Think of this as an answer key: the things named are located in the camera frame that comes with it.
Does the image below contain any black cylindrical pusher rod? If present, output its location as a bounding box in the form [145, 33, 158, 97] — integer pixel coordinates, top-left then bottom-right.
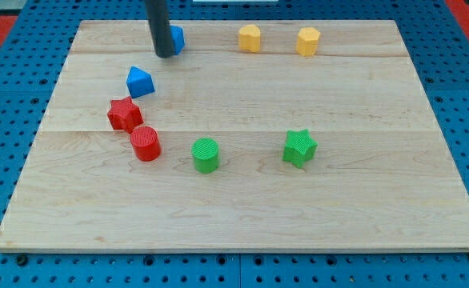
[144, 0, 174, 58]

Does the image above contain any blue triangle block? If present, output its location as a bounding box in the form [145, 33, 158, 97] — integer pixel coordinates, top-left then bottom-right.
[126, 66, 155, 98]

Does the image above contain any red star block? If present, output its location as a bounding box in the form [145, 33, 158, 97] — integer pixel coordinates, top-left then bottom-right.
[107, 96, 143, 134]

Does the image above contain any green star block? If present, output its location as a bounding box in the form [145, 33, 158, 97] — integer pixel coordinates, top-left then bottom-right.
[283, 129, 318, 168]

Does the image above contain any blue cube block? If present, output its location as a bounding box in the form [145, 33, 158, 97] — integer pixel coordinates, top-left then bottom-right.
[170, 26, 186, 55]

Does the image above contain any yellow heart block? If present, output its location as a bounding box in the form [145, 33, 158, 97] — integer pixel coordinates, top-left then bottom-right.
[238, 24, 261, 53]

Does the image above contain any red cylinder block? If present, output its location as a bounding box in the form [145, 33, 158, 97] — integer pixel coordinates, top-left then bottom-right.
[130, 126, 161, 162]

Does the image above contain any green cylinder block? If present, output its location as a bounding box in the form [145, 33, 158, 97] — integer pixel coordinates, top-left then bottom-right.
[191, 138, 219, 174]

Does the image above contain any yellow hexagon block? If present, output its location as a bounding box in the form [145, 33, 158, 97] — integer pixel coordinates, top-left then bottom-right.
[295, 27, 321, 57]

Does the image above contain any wooden board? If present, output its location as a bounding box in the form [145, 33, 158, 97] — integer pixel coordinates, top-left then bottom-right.
[0, 20, 469, 254]

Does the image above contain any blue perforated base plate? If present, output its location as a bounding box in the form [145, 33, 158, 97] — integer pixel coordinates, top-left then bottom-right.
[0, 0, 469, 287]

